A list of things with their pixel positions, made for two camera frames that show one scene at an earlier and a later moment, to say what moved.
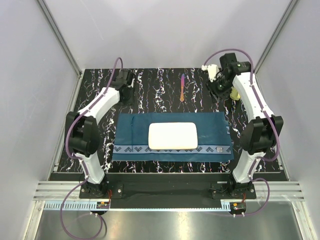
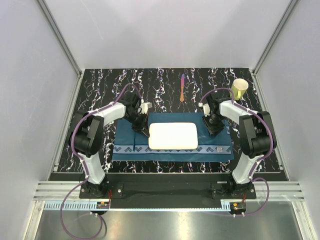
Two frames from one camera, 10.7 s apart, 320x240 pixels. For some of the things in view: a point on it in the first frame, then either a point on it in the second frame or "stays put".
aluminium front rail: (60, 191) stays put
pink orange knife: (182, 98) stays put
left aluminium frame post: (64, 45) stays put
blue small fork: (131, 124) -> (134, 146)
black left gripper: (130, 100) -> (143, 126)
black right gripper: (216, 95) -> (212, 129)
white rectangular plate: (172, 135) stays put
